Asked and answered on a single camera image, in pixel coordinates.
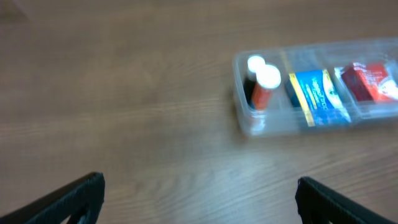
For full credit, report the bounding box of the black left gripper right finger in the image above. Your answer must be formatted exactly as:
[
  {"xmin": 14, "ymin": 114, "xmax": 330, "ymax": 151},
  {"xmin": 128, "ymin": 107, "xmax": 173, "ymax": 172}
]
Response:
[{"xmin": 295, "ymin": 177, "xmax": 395, "ymax": 224}]

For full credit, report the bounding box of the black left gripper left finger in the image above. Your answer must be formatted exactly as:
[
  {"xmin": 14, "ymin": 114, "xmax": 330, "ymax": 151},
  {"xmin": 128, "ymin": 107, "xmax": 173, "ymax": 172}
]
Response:
[{"xmin": 1, "ymin": 172, "xmax": 105, "ymax": 223}]

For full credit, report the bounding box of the blue yellow VapoDrops box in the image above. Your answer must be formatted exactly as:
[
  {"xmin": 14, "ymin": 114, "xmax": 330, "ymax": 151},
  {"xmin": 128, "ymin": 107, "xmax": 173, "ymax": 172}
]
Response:
[{"xmin": 285, "ymin": 70, "xmax": 352, "ymax": 128}]

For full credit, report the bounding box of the red medicine box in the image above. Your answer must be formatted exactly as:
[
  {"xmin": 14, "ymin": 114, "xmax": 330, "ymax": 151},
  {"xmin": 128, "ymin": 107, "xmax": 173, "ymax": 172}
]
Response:
[{"xmin": 335, "ymin": 62, "xmax": 397, "ymax": 103}]

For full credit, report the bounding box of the orange tube white cap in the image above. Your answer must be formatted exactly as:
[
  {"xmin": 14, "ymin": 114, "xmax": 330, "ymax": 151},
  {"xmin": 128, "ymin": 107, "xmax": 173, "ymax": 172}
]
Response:
[{"xmin": 250, "ymin": 65, "xmax": 282, "ymax": 110}]

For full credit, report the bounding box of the dark bottle white cap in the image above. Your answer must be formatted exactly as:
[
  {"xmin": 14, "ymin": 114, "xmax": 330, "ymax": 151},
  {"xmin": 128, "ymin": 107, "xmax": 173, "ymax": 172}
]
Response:
[{"xmin": 243, "ymin": 54, "xmax": 266, "ymax": 104}]

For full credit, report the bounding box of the clear plastic container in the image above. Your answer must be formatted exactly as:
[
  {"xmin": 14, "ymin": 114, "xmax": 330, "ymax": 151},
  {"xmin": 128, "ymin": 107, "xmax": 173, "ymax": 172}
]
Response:
[{"xmin": 233, "ymin": 38, "xmax": 397, "ymax": 136}]

